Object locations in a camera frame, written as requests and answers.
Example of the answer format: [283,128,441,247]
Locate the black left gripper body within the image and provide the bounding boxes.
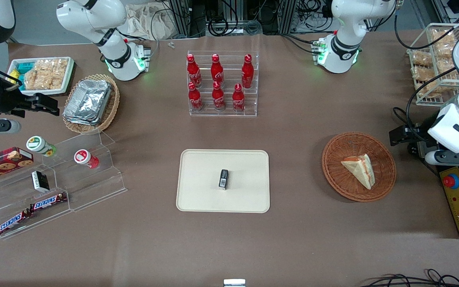
[402,124,430,146]

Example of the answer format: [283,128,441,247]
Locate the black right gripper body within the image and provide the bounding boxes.
[0,87,37,119]

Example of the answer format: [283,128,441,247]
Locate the triangular sandwich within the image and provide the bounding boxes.
[341,154,376,190]

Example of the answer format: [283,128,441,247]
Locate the white rectangular snack tray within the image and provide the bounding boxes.
[7,57,75,96]

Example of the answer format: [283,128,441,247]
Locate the oval tan wicker basket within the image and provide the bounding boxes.
[62,74,120,134]

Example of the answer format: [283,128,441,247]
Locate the round brown wicker basket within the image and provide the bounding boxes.
[322,132,397,203]

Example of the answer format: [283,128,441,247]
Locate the cream plastic tray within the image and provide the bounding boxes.
[176,149,271,214]

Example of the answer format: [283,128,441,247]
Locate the clear rice cracker bag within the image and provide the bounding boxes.
[23,60,49,91]
[45,59,69,90]

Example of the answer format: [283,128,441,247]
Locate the green lid drink bottle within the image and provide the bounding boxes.
[26,136,57,157]

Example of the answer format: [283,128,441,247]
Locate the teal snack packet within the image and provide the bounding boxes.
[14,61,35,75]

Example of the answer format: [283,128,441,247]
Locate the stacked aluminium foil trays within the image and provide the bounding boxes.
[63,79,112,126]

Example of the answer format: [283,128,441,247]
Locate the clear fried snack bag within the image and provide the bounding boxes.
[412,65,437,82]
[411,51,434,67]
[437,57,458,75]
[430,29,456,45]
[418,79,454,98]
[435,42,456,59]

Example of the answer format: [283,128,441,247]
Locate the red lid drink bottle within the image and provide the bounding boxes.
[74,149,100,169]

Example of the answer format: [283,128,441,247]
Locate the red cookie box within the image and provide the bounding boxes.
[0,147,34,186]

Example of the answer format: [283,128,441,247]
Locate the small black white box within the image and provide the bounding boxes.
[31,170,50,193]

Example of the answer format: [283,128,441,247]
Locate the clear acrylic stepped shelf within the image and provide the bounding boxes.
[0,129,128,240]

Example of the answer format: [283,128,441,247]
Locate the Snickers chocolate bar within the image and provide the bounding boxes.
[0,209,32,236]
[29,192,68,212]

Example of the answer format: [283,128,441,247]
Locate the white crumpled cloth bag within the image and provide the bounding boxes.
[125,3,179,41]

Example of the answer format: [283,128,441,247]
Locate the red cola bottle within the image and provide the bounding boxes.
[232,84,246,113]
[188,82,204,112]
[210,54,225,86]
[241,54,255,89]
[212,81,226,112]
[186,54,202,88]

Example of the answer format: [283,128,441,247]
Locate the clear acrylic bottle rack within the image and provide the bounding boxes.
[186,50,259,117]

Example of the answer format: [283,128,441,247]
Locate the small black candy box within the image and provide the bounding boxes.
[218,169,230,191]

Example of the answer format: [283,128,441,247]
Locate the black power cable with plug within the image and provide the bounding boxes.
[392,106,416,129]

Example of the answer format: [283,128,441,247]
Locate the white wire basket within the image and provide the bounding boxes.
[406,22,459,107]

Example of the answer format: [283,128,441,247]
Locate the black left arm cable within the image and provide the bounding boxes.
[406,67,459,132]

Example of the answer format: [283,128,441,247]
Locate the black floor cables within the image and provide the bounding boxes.
[358,269,459,287]

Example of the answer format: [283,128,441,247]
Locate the aluminium frame post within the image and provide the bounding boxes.
[279,0,297,35]
[168,0,192,39]

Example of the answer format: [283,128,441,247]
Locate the coiled black cable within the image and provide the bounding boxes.
[207,16,230,37]

